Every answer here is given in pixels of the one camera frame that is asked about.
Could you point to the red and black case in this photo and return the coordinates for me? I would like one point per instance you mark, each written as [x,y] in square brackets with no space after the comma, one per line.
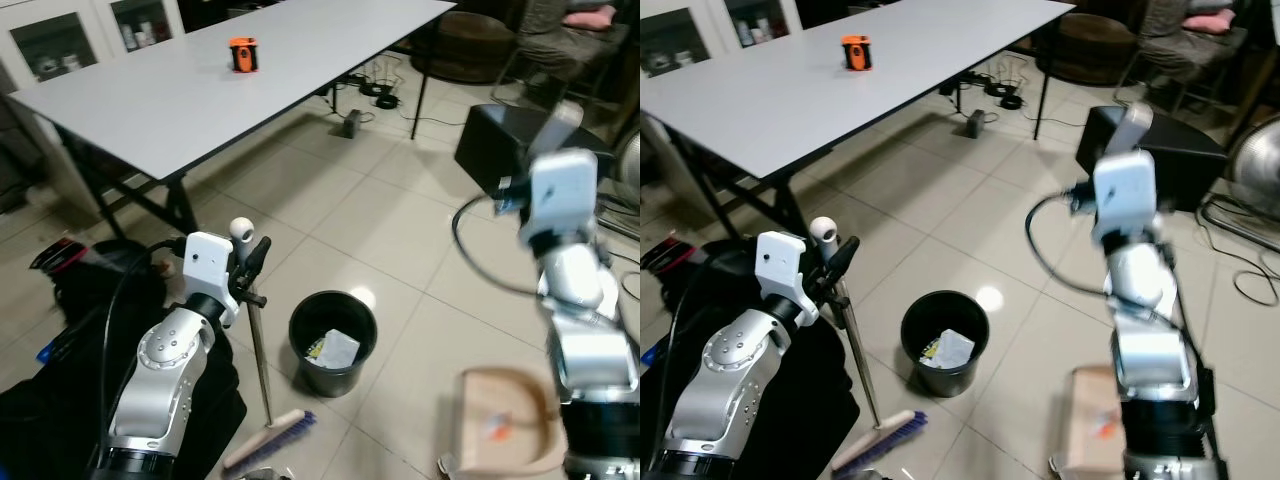
[665,258]
[60,255]

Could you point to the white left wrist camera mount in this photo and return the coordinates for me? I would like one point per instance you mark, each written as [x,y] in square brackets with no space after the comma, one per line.
[207,270]
[780,270]

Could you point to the metal floor fan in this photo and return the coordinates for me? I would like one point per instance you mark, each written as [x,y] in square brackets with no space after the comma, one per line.
[628,165]
[1255,165]

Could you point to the brown round stool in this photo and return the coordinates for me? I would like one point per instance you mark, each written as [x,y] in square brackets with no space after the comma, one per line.
[465,45]
[1085,45]

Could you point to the white table with black legs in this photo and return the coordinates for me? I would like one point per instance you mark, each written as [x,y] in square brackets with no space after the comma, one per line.
[200,90]
[820,90]

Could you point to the crumpled white paper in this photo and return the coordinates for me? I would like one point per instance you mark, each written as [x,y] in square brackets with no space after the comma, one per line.
[950,348]
[338,348]

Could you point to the orange and black device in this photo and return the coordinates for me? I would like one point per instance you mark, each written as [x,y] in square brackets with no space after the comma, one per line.
[856,53]
[243,55]

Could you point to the seated person in olive trousers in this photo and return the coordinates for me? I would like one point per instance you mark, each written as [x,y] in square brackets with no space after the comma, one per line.
[1175,45]
[545,40]

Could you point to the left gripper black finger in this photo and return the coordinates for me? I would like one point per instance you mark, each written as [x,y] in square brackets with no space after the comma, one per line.
[815,255]
[239,253]
[845,258]
[258,258]

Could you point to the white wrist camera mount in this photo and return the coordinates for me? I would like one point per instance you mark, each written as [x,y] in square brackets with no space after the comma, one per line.
[207,270]
[780,270]
[1125,195]
[562,195]

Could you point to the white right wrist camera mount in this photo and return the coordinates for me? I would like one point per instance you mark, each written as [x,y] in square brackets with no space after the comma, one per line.
[1125,195]
[562,195]

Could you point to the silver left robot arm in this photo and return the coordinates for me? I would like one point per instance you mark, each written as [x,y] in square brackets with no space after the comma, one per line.
[165,360]
[725,365]

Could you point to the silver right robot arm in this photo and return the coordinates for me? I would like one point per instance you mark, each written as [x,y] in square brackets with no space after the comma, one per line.
[1150,350]
[590,340]

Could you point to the black box speaker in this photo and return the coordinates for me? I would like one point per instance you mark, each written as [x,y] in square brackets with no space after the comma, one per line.
[1190,160]
[495,140]

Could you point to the grey power adapter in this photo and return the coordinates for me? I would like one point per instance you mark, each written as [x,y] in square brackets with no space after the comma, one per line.
[352,125]
[975,124]

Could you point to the broom with purple bristles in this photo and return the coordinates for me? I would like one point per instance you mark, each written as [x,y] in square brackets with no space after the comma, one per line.
[270,440]
[880,445]

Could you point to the black round waste bin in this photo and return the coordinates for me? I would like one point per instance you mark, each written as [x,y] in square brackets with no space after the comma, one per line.
[940,378]
[330,378]

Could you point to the orange and white scrap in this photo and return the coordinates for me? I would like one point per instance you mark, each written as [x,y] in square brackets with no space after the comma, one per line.
[495,428]
[1107,428]

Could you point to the white glass-door cabinet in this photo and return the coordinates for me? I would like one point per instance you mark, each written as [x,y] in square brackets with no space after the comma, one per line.
[670,40]
[50,45]

